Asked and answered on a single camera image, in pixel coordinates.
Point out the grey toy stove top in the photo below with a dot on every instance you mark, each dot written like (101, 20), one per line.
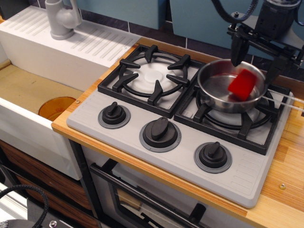
(241, 183)

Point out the red wooden cube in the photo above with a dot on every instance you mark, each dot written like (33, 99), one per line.
(242, 86)

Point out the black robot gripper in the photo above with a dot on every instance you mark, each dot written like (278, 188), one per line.
(270, 32)

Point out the black left burner grate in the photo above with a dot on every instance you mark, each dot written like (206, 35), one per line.
(152, 80)

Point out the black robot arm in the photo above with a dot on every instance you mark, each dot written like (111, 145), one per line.
(281, 5)

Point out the black right burner grate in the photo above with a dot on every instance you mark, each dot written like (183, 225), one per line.
(253, 130)

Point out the small stainless steel pan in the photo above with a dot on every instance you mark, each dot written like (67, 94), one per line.
(214, 78)

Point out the grey toy faucet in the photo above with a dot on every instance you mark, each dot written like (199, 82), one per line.
(62, 21)

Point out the black right stove knob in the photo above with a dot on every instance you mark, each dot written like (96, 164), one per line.
(213, 157)

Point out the wood grain drawer fronts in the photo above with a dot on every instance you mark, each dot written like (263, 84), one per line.
(66, 196)

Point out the orange translucent plate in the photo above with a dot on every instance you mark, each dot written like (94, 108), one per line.
(53, 108)

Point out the black middle stove knob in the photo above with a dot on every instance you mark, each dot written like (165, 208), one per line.
(160, 135)

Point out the black burner grate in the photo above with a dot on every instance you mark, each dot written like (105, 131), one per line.
(152, 80)
(253, 130)

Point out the black stove knob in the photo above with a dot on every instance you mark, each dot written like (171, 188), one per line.
(114, 116)
(160, 135)
(213, 157)

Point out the black left stove knob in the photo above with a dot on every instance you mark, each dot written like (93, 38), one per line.
(114, 116)

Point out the white toy sink unit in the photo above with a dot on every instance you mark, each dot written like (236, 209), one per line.
(37, 68)

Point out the oven door with black handle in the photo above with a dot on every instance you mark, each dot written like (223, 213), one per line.
(147, 203)

